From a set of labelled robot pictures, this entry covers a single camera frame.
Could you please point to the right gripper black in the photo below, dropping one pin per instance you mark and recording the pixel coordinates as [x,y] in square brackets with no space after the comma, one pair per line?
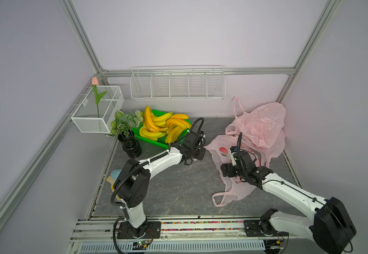
[231,170]

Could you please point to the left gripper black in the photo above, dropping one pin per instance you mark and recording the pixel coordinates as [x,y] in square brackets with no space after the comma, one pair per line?
[195,149]

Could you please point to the yellow banana bunch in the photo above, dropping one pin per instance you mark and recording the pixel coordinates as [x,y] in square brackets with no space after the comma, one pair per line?
[154,127]
[176,124]

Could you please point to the printed pink plastic bag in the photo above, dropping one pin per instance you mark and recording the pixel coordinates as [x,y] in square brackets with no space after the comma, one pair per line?
[235,187]

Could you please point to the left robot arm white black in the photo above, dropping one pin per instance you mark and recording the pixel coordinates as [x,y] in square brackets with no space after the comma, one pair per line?
[131,186]

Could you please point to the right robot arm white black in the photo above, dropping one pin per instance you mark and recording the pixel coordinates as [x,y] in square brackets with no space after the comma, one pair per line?
[324,221]

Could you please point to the plain pink plastic bag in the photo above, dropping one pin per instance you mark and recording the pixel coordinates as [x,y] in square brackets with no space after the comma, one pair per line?
[262,129]

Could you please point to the yellow banana bunch in basket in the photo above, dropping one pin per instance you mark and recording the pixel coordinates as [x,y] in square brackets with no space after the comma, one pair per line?
[154,127]

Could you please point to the green plastic basket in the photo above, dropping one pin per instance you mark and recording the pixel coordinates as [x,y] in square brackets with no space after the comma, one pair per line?
[161,141]

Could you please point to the black plant vase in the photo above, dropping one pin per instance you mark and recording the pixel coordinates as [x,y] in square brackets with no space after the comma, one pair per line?
[130,144]

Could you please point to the green potted plant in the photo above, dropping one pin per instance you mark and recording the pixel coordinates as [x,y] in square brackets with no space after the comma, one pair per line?
[125,122]

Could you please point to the yellow white work glove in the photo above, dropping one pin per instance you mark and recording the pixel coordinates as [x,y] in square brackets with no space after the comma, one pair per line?
[111,180]

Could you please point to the pink artificial tulip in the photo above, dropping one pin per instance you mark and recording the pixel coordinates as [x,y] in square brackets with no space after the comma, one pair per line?
[98,96]

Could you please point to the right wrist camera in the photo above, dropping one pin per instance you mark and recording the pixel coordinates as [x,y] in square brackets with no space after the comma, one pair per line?
[234,155]

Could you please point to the white wire shelf back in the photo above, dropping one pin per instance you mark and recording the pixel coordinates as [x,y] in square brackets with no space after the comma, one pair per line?
[178,83]

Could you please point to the white wire basket left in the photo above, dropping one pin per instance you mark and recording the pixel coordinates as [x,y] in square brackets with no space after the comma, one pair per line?
[96,111]

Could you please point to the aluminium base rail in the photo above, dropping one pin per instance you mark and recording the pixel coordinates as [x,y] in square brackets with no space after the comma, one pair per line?
[186,235]

